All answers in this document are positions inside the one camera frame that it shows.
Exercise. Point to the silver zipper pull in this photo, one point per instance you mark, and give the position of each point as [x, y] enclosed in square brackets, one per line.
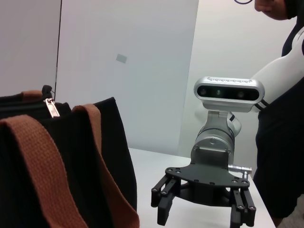
[53, 110]

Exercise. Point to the person in black clothes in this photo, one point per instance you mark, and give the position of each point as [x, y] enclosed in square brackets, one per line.
[280, 154]

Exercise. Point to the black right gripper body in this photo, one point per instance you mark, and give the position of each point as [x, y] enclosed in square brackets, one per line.
[206, 183]

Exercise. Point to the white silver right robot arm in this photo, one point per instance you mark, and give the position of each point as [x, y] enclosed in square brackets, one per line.
[278, 76]

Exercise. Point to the person's bare forearm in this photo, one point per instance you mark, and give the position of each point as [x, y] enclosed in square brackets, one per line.
[268, 8]

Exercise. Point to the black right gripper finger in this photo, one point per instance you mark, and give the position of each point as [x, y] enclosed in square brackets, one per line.
[164, 202]
[242, 211]

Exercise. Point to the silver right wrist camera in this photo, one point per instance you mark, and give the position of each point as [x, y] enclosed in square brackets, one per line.
[228, 92]

